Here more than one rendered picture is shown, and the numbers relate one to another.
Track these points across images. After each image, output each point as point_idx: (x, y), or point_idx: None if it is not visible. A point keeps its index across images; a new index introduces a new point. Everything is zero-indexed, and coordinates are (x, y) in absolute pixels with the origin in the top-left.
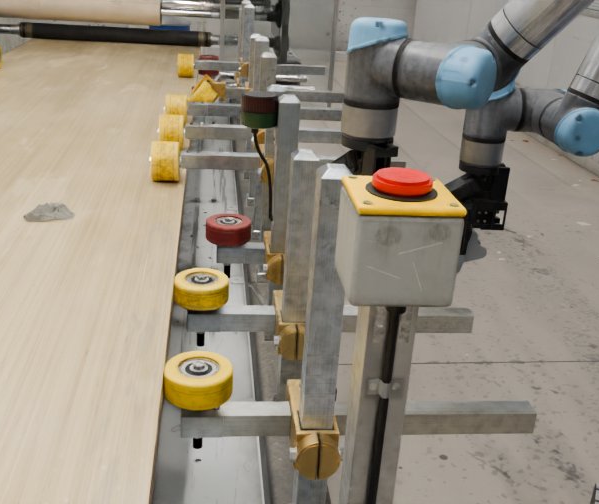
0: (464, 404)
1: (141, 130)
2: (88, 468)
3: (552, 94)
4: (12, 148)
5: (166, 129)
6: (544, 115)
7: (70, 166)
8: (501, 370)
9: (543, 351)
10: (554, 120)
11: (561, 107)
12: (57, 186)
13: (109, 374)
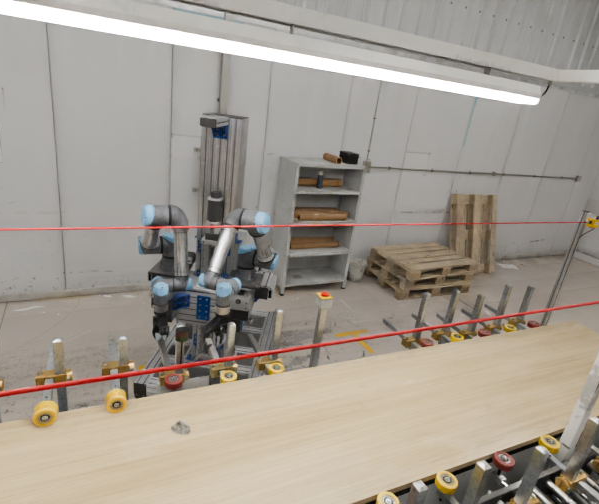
0: (253, 341)
1: None
2: (315, 374)
3: (166, 280)
4: (52, 495)
5: (56, 410)
6: (176, 286)
7: (96, 450)
8: None
9: None
10: (183, 285)
11: (183, 281)
12: (137, 441)
13: (285, 380)
